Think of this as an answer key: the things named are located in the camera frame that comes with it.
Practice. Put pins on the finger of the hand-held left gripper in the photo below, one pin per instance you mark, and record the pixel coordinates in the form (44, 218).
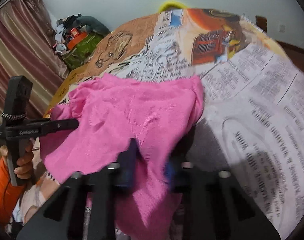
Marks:
(62, 125)

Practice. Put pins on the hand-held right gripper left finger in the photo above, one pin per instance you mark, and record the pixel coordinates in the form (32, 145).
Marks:
(127, 166)

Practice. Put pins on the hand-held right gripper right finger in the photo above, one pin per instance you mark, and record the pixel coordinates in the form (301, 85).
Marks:
(169, 175)

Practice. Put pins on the pink knit cardigan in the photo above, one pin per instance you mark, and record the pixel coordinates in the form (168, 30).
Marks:
(117, 117)

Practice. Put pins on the person's left forearm orange sleeve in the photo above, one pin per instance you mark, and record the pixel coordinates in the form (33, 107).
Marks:
(2, 195)

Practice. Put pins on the pile of clothes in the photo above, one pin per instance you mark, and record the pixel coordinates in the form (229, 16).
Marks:
(60, 30)

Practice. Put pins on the person's left hand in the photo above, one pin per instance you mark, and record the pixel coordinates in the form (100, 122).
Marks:
(25, 167)

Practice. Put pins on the striped curtain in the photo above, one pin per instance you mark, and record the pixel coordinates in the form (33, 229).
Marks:
(24, 42)

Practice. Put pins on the orange box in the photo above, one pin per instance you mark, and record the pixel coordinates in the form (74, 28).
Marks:
(75, 42)

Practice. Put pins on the small red box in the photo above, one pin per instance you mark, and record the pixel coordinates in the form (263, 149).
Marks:
(74, 32)

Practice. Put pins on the printed blanket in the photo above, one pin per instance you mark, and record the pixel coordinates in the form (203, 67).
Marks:
(241, 105)

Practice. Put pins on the yellow foam tube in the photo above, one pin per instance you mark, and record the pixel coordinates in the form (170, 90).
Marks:
(169, 3)

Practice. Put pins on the wooden bed post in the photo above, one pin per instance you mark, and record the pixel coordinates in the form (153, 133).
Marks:
(261, 23)

